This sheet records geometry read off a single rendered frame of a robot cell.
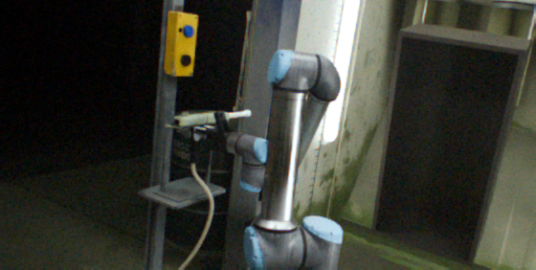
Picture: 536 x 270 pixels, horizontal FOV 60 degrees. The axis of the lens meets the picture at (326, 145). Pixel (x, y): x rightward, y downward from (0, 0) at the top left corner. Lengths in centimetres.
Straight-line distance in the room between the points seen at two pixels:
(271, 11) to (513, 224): 229
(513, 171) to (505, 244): 56
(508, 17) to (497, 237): 155
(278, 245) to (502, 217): 236
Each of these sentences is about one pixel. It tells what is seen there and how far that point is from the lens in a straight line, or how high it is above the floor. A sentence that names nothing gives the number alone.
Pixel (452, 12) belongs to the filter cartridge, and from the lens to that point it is 365.
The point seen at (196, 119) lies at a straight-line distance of 199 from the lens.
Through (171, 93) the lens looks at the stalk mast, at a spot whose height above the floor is 121.
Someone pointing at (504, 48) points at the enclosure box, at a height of 163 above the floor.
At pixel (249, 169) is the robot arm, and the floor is 99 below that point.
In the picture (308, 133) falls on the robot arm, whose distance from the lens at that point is 169.
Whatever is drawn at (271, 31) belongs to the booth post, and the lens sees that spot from 236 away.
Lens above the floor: 155
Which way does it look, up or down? 13 degrees down
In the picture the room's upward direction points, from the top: 9 degrees clockwise
